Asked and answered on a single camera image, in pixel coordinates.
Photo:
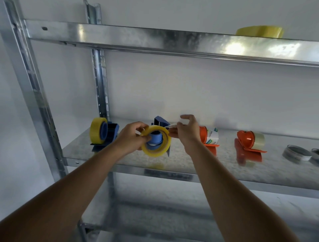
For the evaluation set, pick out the person's right hand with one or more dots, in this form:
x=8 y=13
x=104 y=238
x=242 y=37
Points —
x=188 y=136

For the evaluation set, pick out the blue tape dispenser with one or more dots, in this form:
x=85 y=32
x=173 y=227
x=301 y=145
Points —
x=159 y=122
x=112 y=132

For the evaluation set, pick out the person's right thumb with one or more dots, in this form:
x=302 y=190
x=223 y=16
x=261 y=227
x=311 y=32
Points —
x=173 y=134

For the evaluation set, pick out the grey tape roll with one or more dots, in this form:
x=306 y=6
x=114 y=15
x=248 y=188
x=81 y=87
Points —
x=296 y=153
x=315 y=153

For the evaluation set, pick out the orange tape dispenser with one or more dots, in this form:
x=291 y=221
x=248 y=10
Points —
x=203 y=136
x=245 y=144

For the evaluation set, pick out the person's left forearm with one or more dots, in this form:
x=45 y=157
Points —
x=62 y=197

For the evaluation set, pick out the galvanised metal shelving rack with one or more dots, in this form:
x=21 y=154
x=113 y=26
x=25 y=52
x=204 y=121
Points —
x=159 y=41

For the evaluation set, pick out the clear tape roll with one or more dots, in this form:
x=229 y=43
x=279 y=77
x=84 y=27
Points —
x=259 y=140

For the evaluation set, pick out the yellow tape roll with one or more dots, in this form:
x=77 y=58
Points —
x=164 y=147
x=96 y=131
x=260 y=32

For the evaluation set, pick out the person's left thumb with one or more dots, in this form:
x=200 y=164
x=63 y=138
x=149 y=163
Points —
x=145 y=139

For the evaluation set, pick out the white labelled tape roll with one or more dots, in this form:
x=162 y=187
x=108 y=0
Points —
x=213 y=136

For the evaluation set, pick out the person's left hand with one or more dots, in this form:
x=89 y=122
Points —
x=128 y=139

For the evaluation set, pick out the person's right forearm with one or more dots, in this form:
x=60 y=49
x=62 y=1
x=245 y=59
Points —
x=231 y=197

